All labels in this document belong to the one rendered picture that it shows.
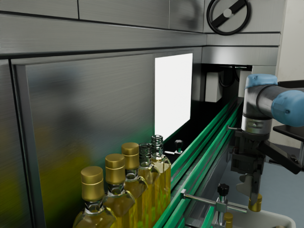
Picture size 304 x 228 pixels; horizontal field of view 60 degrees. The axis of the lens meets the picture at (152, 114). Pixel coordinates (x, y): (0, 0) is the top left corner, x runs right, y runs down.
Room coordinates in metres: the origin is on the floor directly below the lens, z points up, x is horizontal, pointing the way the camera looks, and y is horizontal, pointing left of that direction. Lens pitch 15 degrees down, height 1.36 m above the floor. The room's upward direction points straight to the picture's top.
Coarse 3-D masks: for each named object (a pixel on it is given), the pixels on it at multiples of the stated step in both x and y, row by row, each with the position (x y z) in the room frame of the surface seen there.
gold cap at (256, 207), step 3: (258, 195) 0.67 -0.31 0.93; (261, 195) 0.67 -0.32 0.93; (249, 198) 0.67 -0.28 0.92; (258, 198) 0.65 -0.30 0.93; (261, 198) 0.66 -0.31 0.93; (249, 201) 0.67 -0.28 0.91; (258, 201) 0.65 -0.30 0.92; (261, 201) 0.66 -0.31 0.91; (249, 204) 0.67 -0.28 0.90; (255, 204) 0.65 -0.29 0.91; (258, 204) 0.65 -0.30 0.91; (249, 207) 0.66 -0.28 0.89; (252, 207) 0.66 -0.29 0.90; (255, 207) 0.65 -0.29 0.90; (258, 207) 0.65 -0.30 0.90; (252, 210) 0.65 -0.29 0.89; (255, 210) 0.65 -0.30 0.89; (258, 210) 0.65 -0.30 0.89
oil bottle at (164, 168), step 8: (152, 160) 0.56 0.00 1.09; (160, 160) 0.56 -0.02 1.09; (168, 160) 0.58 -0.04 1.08; (160, 168) 0.55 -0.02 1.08; (168, 168) 0.57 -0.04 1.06; (168, 176) 0.57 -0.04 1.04; (160, 184) 0.54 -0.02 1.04; (168, 184) 0.57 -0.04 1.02; (160, 192) 0.54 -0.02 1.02; (168, 192) 0.57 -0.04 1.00; (160, 200) 0.54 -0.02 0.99; (168, 200) 0.57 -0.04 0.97; (160, 208) 0.54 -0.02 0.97; (160, 216) 0.54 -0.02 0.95
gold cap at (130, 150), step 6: (126, 144) 0.48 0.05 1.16; (132, 144) 0.48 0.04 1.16; (126, 150) 0.46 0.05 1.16; (132, 150) 0.46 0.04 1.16; (138, 150) 0.47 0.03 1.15; (126, 156) 0.46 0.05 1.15; (132, 156) 0.46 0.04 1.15; (138, 156) 0.47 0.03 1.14; (126, 162) 0.46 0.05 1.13; (132, 162) 0.46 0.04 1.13; (138, 162) 0.47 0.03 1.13; (126, 168) 0.46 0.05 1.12; (132, 168) 0.46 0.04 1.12
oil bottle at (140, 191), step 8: (128, 184) 0.46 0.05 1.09; (136, 184) 0.46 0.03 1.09; (144, 184) 0.47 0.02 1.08; (136, 192) 0.45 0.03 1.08; (144, 192) 0.47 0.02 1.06; (136, 200) 0.44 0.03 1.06; (144, 200) 0.47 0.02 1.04; (136, 208) 0.44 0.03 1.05; (144, 208) 0.47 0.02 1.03; (136, 216) 0.44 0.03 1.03; (144, 216) 0.47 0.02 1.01; (144, 224) 0.47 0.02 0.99
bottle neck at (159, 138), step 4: (152, 136) 0.58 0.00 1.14; (156, 136) 0.59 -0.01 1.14; (160, 136) 0.58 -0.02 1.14; (152, 140) 0.57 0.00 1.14; (156, 140) 0.57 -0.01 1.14; (160, 140) 0.57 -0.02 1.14; (152, 144) 0.57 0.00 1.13; (156, 144) 0.56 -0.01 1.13; (160, 144) 0.57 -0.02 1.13; (152, 148) 0.57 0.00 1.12; (156, 148) 0.56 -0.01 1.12; (160, 148) 0.57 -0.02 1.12; (152, 152) 0.57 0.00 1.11; (156, 152) 0.56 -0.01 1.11; (160, 152) 0.57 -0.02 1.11; (152, 156) 0.57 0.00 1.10; (156, 156) 0.56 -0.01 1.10; (160, 156) 0.57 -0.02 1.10
